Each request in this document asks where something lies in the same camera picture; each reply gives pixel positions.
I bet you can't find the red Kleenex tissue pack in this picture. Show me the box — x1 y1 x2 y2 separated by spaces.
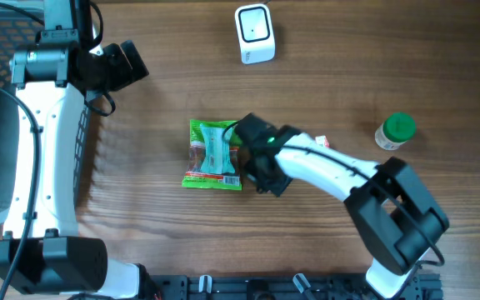
315 135 330 148

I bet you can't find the teal wrapped packet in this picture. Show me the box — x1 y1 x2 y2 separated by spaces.
200 124 235 175

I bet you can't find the left black cable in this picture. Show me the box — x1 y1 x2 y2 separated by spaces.
0 0 117 300

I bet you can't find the green snack bag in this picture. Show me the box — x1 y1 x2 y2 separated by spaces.
182 119 243 191

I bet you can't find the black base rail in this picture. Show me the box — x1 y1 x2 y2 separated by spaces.
139 272 444 300

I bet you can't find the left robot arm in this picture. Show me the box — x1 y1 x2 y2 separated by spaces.
0 1 162 299

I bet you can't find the white barcode scanner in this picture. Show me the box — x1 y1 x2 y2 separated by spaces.
234 3 276 65

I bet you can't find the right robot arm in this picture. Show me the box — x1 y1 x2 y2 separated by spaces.
229 113 449 299

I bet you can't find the green lid spice jar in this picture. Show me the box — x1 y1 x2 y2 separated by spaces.
375 112 417 151

